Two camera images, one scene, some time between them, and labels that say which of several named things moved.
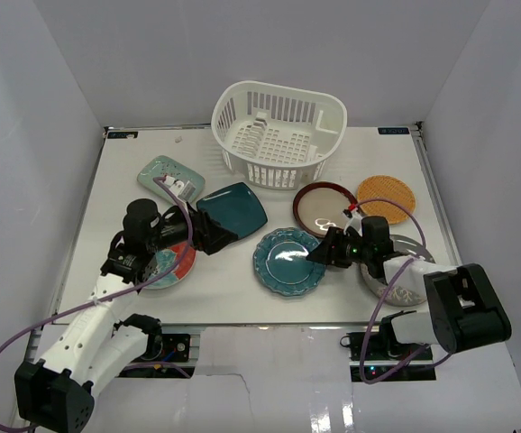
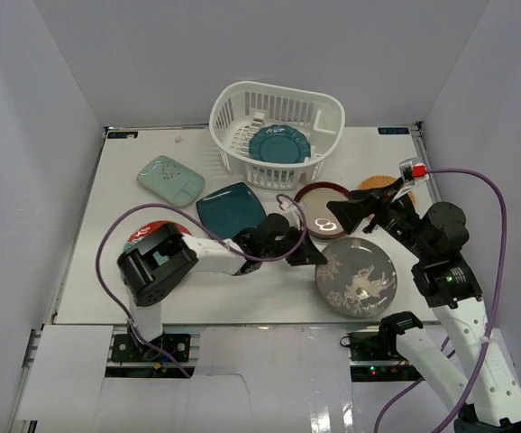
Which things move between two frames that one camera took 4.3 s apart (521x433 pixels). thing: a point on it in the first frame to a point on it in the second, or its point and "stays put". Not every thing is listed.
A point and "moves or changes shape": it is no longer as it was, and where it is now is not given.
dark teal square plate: (236, 207) stays put
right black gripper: (324, 253) to (381, 202)
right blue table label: (393, 131) stays put
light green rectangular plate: (163, 165) stays put
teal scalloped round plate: (281, 262) to (279, 144)
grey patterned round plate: (392, 294) moves or changes shape
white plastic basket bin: (276, 136) stays put
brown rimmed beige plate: (321, 205) stays put
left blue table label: (121, 134) stays put
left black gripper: (202, 230) to (295, 244)
